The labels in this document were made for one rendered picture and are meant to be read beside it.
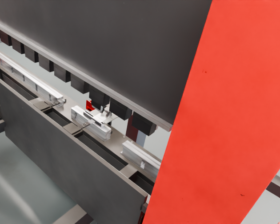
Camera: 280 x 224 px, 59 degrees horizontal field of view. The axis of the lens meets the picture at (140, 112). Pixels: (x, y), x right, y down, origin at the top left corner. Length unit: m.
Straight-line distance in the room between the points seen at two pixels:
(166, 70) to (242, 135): 0.57
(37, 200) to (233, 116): 2.29
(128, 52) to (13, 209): 1.90
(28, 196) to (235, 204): 2.24
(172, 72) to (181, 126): 0.46
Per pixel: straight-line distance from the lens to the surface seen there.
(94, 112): 1.94
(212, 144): 0.60
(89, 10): 1.31
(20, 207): 2.62
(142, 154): 1.69
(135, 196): 1.04
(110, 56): 1.25
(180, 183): 0.72
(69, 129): 1.72
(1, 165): 3.00
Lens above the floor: 2.13
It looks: 34 degrees down
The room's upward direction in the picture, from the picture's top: 12 degrees clockwise
